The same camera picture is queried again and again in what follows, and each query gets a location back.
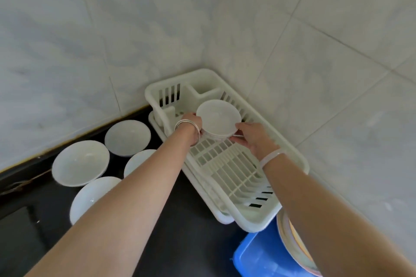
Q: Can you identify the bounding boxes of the person's right hand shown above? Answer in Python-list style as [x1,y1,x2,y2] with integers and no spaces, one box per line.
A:
[229,122,281,161]

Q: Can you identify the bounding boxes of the person's left hand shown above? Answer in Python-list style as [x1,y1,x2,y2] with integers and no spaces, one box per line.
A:
[180,113,204,139]

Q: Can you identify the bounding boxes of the small white bowl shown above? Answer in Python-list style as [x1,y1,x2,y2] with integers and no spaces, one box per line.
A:
[196,100,242,140]

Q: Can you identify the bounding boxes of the person's right forearm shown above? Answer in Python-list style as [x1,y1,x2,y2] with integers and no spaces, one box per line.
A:
[262,153,416,277]

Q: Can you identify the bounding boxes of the person's left forearm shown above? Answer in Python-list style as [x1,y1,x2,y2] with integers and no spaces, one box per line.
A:
[24,123,199,277]

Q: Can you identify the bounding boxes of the silver wrist bangles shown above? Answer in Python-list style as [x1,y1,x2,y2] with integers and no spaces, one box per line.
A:
[174,119,201,147]

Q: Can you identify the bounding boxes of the white plastic dish rack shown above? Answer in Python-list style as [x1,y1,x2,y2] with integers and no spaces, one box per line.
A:
[145,68,310,233]

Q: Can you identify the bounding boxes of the white ceramic bowl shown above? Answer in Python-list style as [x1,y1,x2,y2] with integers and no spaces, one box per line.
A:
[52,140,110,187]
[104,120,151,157]
[70,176,122,225]
[124,149,157,179]

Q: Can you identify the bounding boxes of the blue plastic basin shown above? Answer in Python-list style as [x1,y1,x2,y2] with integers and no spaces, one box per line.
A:
[233,216,320,277]

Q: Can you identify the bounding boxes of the white plate with rim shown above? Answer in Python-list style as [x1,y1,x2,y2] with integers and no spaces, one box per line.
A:
[276,209,323,277]

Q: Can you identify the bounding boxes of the white wrist bracelet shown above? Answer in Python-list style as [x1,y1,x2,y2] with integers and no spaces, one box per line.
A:
[259,148,285,169]

